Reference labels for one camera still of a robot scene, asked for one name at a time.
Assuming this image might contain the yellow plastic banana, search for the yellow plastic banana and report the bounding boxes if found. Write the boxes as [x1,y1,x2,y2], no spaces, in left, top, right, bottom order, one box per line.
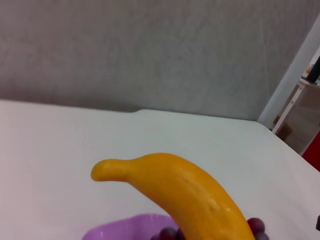
[90,152,256,240]

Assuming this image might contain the dark red grape bunch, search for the dark red grape bunch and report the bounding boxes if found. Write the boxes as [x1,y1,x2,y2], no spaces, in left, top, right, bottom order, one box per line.
[149,217,270,240]

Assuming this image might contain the purple scalloped plastic bowl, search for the purple scalloped plastic bowl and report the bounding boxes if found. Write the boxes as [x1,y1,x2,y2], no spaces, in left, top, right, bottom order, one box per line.
[81,212,181,240]

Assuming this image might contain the light wooden cabinet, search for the light wooden cabinet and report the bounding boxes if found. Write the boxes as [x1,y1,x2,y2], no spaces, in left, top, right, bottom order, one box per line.
[271,76,320,157]

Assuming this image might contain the red box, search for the red box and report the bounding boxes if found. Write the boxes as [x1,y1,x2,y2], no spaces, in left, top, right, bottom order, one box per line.
[301,139,320,173]

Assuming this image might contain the black pole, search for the black pole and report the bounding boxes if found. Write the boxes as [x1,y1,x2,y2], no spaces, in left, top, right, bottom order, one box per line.
[307,54,320,84]

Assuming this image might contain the white door frame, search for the white door frame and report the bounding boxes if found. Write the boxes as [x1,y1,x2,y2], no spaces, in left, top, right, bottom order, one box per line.
[256,14,320,131]

